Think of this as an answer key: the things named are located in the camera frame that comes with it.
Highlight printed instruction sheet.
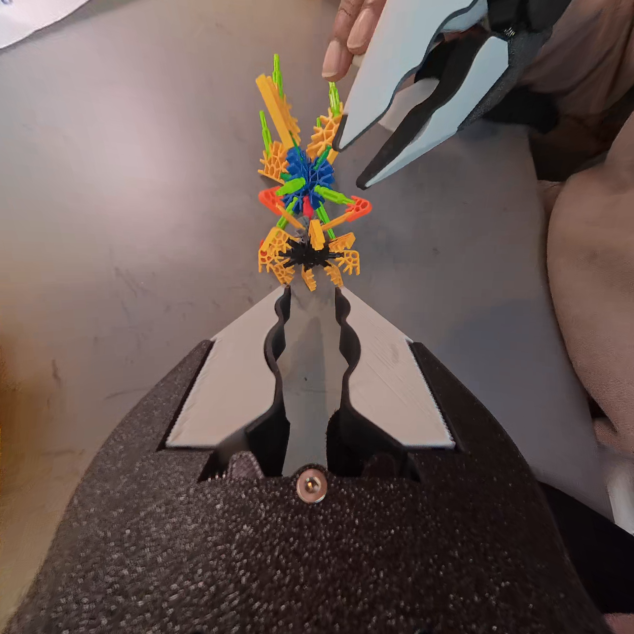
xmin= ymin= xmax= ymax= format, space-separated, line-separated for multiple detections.
xmin=0 ymin=0 xmax=82 ymax=49

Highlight grey desk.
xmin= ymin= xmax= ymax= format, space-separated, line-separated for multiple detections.
xmin=0 ymin=0 xmax=615 ymax=610

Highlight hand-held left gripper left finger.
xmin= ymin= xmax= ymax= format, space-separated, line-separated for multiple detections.
xmin=166 ymin=285 xmax=293 ymax=477

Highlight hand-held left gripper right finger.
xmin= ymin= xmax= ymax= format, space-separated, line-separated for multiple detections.
xmin=326 ymin=287 xmax=455 ymax=477

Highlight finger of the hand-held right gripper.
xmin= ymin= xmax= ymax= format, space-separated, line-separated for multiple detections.
xmin=332 ymin=0 xmax=489 ymax=152
xmin=356 ymin=35 xmax=511 ymax=191

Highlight black chair armrest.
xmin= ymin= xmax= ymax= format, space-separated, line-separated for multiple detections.
xmin=530 ymin=91 xmax=634 ymax=182

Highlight colourful toy construction model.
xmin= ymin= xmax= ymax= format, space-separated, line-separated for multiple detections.
xmin=257 ymin=53 xmax=373 ymax=292

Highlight person's right hand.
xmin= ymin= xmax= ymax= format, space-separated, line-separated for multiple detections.
xmin=321 ymin=0 xmax=392 ymax=83

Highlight person's brown hoodie torso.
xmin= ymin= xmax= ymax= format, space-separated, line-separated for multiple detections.
xmin=537 ymin=126 xmax=634 ymax=461

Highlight person's right forearm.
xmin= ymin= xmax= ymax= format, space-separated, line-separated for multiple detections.
xmin=515 ymin=0 xmax=634 ymax=134

